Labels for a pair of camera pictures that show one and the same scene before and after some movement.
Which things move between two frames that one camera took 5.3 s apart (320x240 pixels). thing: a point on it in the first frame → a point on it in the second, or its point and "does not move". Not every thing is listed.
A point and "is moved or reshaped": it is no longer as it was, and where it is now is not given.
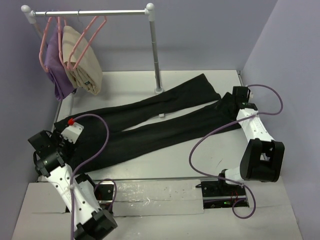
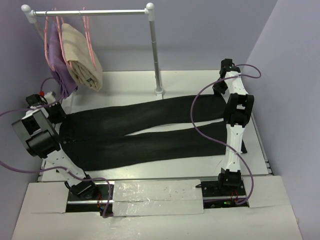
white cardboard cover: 269,216 does not move
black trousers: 102,142 is moved or reshaped
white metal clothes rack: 149,11 does not move
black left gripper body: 69,147 → 57,115
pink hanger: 97,31 → 86,25
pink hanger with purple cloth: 45,31 → 52,39
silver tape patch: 138,197 does not move
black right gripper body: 234,101 → 220,87
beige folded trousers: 82,60 does not move
